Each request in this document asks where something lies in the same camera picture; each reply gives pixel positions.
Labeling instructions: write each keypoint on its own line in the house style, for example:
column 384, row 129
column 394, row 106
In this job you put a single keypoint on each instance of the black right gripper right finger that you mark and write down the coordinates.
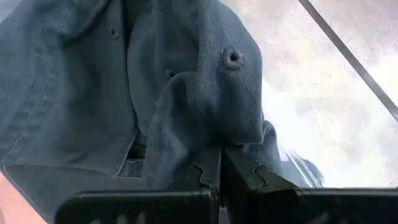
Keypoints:
column 280, row 208

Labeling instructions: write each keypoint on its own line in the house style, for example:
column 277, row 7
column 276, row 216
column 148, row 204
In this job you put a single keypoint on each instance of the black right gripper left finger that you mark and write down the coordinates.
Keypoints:
column 155, row 208

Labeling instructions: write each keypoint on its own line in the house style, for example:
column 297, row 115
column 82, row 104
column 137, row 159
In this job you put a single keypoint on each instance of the clear plastic bin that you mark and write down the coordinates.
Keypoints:
column 293, row 168

